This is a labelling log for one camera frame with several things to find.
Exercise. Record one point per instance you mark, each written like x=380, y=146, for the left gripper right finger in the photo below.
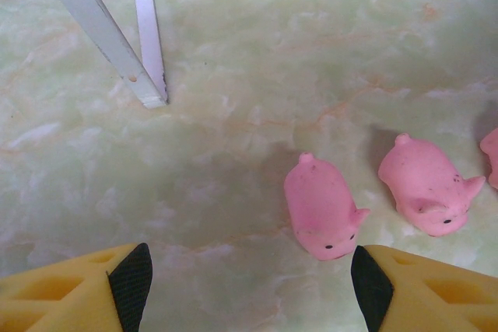
x=439, y=297

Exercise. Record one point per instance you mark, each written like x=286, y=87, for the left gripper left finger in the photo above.
x=46, y=301

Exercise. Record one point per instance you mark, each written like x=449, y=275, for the pink pig toy dark specks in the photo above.
x=424, y=184

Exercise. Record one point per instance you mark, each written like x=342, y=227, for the pink rubber pig toy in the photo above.
x=319, y=207
x=492, y=157

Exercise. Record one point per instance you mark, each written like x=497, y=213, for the wooden shelf white frame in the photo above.
x=97, y=25

